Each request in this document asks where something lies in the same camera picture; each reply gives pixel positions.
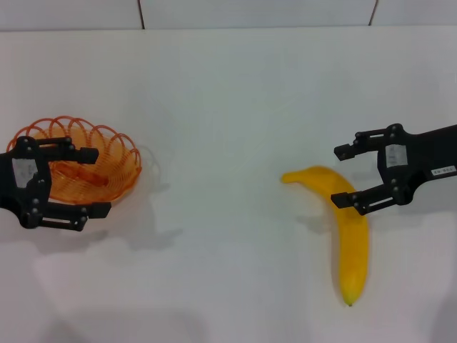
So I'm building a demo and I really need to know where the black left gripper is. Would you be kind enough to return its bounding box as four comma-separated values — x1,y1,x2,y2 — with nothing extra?
0,136,112,232

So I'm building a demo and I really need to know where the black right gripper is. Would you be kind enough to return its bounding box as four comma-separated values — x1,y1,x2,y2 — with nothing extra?
331,124,457,217

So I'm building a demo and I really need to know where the orange plastic wire basket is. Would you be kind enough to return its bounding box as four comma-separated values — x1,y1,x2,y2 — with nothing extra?
6,114,144,205

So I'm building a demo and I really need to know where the yellow banana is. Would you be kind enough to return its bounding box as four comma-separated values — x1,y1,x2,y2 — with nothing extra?
281,164,370,307

